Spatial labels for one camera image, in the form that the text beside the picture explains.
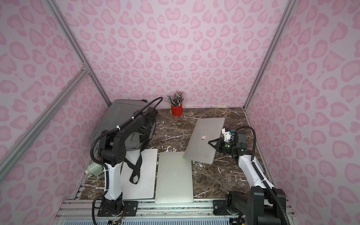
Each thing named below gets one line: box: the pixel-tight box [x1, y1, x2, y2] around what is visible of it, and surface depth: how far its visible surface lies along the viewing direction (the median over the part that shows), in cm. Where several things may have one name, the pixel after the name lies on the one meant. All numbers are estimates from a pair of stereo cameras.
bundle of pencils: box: [165, 91, 185, 107], surface depth 109 cm
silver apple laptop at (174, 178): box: [154, 151, 194, 204], surface depth 85 cm
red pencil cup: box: [170, 102, 184, 117], surface depth 116 cm
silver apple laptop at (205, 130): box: [183, 117, 226, 165], surface depth 93 cm
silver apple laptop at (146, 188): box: [120, 148, 158, 200], surface depth 85 cm
